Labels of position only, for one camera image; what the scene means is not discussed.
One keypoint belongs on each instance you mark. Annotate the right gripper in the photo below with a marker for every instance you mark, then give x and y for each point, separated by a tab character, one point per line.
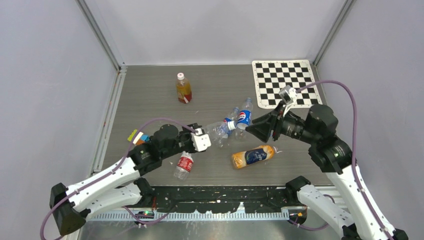
261	127

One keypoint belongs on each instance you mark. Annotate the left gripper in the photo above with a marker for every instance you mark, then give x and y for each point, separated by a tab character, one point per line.
187	132

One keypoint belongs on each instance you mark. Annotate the red label water bottle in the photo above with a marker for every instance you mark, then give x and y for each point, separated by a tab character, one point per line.
184	166

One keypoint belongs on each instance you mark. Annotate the clear plastic bottle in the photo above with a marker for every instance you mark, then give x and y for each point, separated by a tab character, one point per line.
218	133

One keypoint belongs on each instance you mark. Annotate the yellow red label bottle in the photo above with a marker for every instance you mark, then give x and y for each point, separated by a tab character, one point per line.
184	90

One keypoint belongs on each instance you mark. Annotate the white QR bottle cap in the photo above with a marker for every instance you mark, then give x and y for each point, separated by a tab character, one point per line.
180	76

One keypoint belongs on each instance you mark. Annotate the crushed Pepsi bottle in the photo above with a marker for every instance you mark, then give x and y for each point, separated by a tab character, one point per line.
232	116

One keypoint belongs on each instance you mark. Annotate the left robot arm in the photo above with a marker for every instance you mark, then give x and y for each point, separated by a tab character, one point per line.
122	184

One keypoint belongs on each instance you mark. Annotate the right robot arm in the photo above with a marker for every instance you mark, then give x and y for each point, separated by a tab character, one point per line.
361	219

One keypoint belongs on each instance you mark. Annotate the upright Pepsi bottle blue label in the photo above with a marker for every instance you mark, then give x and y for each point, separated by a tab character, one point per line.
244	119

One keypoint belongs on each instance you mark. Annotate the orange blue label bottle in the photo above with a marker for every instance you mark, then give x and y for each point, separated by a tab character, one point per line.
258	154

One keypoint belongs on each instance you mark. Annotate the colourful toy brick stack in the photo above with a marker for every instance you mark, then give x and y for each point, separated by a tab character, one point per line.
138	138

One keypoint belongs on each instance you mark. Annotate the checkerboard calibration mat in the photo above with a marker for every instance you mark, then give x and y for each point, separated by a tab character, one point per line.
270	76

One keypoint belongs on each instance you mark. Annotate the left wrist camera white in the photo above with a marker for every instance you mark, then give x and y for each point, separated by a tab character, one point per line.
201	140

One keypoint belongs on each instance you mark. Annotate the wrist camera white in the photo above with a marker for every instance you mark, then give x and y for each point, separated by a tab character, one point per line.
289	98
201	140

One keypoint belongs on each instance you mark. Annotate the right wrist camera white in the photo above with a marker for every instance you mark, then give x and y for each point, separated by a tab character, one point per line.
289	98

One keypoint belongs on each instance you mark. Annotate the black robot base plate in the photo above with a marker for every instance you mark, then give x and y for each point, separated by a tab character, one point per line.
218	199

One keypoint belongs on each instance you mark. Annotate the aluminium slotted rail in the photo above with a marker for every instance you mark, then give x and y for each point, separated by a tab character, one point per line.
239	215

